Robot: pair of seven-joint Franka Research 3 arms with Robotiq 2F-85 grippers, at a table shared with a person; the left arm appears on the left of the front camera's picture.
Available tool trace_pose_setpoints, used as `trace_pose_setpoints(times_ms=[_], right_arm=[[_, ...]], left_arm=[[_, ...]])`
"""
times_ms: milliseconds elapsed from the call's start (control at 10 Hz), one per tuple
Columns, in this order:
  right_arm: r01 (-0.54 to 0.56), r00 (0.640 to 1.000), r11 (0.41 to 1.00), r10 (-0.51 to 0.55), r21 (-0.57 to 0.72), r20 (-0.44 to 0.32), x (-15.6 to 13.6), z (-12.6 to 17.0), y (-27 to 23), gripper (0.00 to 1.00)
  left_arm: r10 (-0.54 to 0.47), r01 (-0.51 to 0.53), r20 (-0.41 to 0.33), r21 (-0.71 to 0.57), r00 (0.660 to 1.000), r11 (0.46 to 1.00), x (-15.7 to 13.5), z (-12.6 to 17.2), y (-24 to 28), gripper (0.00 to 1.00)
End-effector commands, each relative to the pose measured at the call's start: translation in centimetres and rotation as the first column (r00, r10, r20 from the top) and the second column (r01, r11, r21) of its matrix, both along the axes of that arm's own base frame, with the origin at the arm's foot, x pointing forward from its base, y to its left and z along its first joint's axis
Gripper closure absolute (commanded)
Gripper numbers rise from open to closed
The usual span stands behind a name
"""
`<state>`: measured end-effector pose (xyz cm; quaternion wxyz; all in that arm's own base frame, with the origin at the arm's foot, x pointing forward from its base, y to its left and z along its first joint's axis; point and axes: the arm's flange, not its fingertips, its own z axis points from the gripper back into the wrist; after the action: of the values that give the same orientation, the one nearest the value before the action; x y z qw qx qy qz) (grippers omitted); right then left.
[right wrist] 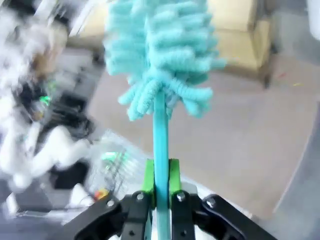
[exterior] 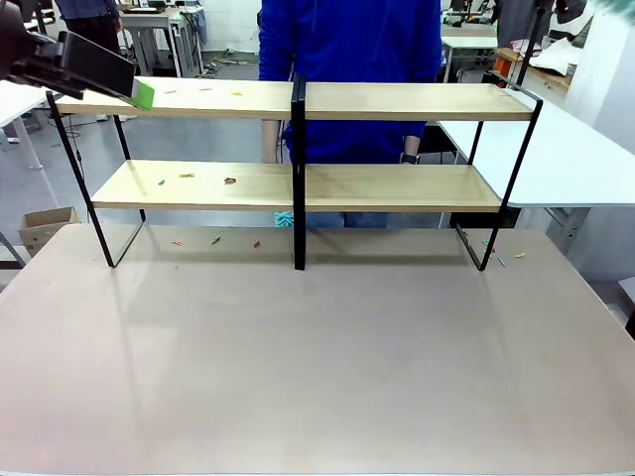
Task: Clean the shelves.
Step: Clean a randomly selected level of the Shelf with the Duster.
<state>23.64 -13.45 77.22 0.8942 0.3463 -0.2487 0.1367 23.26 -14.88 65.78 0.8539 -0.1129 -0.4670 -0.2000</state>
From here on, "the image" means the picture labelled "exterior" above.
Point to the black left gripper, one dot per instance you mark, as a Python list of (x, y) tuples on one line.
[(30, 54)]

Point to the person's left forearm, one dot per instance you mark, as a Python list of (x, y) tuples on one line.
[(413, 146)]

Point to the person's right forearm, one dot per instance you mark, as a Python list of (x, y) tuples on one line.
[(271, 144)]

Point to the background person dark trousers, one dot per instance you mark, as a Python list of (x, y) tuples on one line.
[(91, 25)]

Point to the grey background work table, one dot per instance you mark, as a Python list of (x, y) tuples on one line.
[(159, 27)]

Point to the light wooden shelf board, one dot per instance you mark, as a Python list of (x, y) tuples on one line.
[(248, 101), (268, 191)]

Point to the cardboard box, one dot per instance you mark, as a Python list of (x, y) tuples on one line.
[(47, 228)]

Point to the wooden two-tier shelf rack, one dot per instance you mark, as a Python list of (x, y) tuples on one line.
[(299, 173)]

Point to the person in blue sweater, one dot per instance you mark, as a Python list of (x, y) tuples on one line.
[(347, 59)]

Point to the black wrist watch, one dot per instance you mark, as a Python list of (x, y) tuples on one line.
[(411, 159)]

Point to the white background desk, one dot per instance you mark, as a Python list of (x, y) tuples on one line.
[(469, 44)]

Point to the dark hanging jacket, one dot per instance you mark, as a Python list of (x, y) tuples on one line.
[(526, 20)]

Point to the black stand pole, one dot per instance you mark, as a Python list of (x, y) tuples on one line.
[(530, 44)]

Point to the white crumpled sheet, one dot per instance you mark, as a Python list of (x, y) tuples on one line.
[(555, 57)]

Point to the large white side table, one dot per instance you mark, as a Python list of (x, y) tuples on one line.
[(555, 163)]

